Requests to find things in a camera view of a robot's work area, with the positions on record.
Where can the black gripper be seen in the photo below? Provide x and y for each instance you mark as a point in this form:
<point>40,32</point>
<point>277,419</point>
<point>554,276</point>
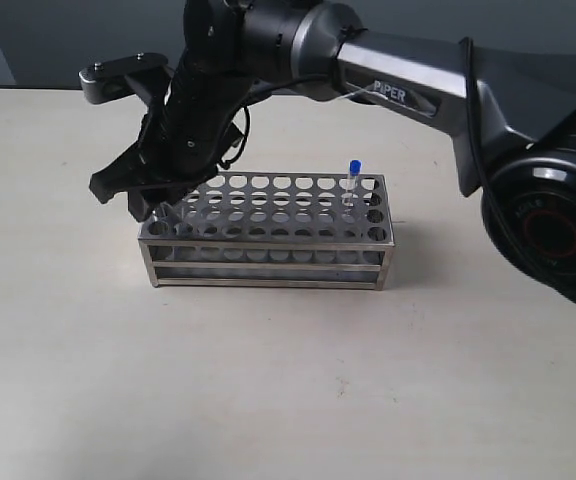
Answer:
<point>180,141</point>

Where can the blue-capped tube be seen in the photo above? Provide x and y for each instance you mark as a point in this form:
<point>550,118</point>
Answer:
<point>175,214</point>
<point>351,182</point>
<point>159,225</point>

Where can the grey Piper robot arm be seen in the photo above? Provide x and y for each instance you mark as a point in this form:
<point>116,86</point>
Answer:
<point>511,116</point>

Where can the stainless steel test tube rack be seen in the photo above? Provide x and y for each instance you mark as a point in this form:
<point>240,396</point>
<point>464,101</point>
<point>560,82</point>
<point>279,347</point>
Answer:
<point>276,230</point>

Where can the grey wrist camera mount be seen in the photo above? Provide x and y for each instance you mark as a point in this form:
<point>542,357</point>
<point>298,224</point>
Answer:
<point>144,75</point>

